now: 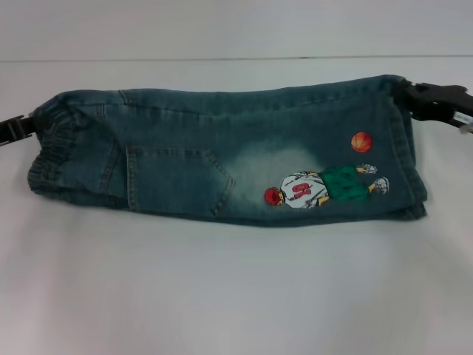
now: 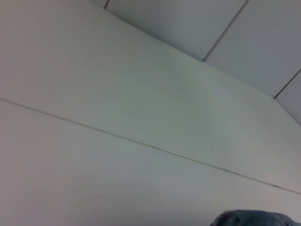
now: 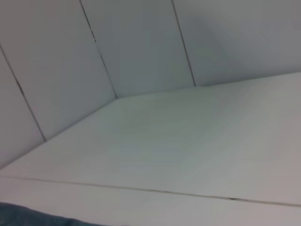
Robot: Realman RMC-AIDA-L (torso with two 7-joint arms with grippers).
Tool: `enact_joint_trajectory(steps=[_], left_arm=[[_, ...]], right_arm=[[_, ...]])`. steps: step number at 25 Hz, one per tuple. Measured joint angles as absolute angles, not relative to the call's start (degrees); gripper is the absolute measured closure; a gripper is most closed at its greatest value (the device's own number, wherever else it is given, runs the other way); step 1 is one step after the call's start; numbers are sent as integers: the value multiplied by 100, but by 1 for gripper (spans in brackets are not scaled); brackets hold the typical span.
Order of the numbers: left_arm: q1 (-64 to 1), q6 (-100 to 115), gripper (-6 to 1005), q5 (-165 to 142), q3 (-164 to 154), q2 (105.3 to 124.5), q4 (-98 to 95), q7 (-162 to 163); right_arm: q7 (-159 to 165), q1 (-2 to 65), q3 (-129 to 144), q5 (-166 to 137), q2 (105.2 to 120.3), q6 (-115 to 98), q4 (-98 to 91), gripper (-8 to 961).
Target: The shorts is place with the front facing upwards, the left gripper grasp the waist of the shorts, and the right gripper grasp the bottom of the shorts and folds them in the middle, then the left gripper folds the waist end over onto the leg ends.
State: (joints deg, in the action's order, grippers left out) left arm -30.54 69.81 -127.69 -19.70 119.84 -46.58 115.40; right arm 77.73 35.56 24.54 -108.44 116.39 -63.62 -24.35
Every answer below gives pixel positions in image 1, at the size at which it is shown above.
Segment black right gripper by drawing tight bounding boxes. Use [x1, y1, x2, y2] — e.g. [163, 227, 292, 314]
[398, 78, 473, 133]

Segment blue denim shorts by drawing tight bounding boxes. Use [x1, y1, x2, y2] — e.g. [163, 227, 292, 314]
[27, 72, 429, 229]

